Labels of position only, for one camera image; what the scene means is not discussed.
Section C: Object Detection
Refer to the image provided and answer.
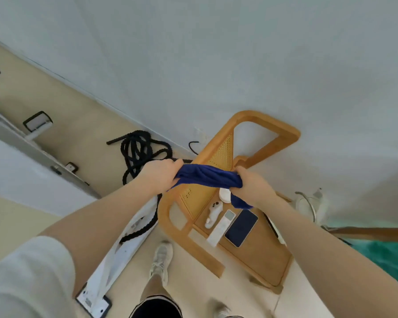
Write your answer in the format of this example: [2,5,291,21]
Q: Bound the black shorts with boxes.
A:
[129,295,184,318]

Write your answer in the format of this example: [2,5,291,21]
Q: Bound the white machine base rail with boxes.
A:
[75,195,160,318]

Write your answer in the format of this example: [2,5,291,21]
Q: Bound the person's right hand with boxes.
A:
[230,166,279,209]

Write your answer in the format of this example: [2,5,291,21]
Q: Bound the white left sneaker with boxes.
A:
[149,241,174,287]

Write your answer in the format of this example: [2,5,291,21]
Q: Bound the white pedal with black frame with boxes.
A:
[23,111,54,141]

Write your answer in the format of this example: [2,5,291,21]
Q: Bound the white remote control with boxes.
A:
[207,209,236,248]

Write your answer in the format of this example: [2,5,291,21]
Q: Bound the white sneaker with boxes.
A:
[208,298,245,318]
[149,241,174,287]

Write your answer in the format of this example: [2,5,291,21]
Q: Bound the person's left leg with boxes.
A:
[140,274,168,302]

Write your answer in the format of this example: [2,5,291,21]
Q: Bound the dark blue cloth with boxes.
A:
[170,164,253,210]

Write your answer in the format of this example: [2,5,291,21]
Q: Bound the white exercise machine frame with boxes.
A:
[0,105,102,200]

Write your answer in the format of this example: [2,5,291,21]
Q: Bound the person's left hand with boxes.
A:
[138,158,184,195]

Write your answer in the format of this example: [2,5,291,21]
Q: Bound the white right sneaker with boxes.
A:
[208,298,245,318]

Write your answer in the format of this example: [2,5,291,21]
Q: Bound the teal rug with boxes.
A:
[328,222,398,291]

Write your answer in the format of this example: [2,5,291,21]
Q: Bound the black thick rope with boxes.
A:
[107,130,193,244]

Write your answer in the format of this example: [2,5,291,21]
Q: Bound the wooden furniture leg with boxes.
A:
[325,175,398,244]

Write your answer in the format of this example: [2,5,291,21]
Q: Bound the white cable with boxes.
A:
[295,191,319,223]

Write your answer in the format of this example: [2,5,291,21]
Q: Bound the dark smartphone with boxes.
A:
[224,209,259,248]

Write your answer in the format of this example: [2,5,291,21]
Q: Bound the white handheld controller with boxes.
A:
[205,201,224,229]

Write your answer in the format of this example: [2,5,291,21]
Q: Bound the person's right forearm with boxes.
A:
[265,195,398,318]

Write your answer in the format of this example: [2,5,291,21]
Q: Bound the white shirt sleeve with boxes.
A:
[0,236,77,318]

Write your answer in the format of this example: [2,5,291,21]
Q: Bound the person's left forearm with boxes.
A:
[39,177,159,297]

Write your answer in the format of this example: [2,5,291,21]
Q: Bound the wooden rattan chair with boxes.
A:
[157,110,301,295]

